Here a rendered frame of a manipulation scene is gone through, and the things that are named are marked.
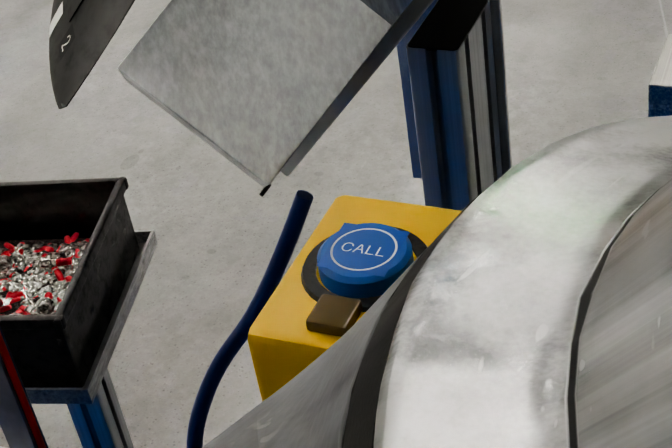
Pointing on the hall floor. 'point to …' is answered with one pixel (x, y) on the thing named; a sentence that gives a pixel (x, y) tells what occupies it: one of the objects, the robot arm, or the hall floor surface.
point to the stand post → (455, 102)
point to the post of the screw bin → (101, 419)
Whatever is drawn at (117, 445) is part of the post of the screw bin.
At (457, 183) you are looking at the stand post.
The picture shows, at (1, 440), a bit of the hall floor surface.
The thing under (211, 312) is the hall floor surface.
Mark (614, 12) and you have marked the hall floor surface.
